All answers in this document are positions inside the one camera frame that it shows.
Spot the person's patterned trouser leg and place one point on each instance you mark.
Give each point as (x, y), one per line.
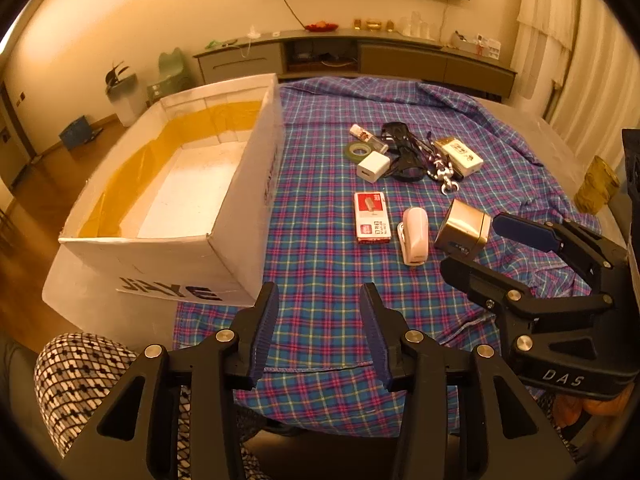
(75, 375)

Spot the white curtain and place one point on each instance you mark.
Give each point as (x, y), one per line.
(545, 35)

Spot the green tape roll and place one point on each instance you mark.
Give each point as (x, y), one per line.
(352, 151)

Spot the white desk organiser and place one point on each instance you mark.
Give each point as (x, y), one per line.
(477, 45)

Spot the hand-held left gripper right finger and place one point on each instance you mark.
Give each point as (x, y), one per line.
(375, 332)

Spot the white charger adapter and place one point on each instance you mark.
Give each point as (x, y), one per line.
(372, 167)

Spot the long grey media cabinet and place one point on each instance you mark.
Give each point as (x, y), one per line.
(400, 57)

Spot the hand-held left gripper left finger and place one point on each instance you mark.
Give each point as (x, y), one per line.
(265, 330)

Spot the dark grey sofa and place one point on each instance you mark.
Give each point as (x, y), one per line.
(20, 400)

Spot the gold and white card pack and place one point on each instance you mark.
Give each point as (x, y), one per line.
(462, 156)

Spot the gold metal tin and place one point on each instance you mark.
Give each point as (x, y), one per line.
(462, 227)

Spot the small clear bottle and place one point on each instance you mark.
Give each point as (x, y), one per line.
(370, 138)

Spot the gold ornaments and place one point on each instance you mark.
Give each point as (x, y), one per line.
(372, 24)

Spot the clear drinking glasses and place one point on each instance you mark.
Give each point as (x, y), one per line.
(417, 25)

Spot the black glasses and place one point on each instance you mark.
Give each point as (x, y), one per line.
(402, 152)

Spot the green plastic child chair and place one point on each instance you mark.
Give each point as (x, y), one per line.
(172, 72)

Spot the blue plaid cloth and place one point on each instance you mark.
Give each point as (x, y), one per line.
(320, 270)

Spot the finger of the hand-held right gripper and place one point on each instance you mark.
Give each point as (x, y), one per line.
(525, 232)
(480, 277)

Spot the red staple box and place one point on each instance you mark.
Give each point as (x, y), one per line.
(372, 217)

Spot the white stapler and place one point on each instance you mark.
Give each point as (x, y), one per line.
(415, 235)

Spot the white cardboard box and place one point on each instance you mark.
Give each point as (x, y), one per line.
(200, 180)

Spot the white pot with plant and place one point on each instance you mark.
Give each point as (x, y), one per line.
(124, 97)

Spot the red fruit bowl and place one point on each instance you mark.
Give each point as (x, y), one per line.
(321, 26)

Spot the blue plastic crate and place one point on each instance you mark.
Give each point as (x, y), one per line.
(75, 132)

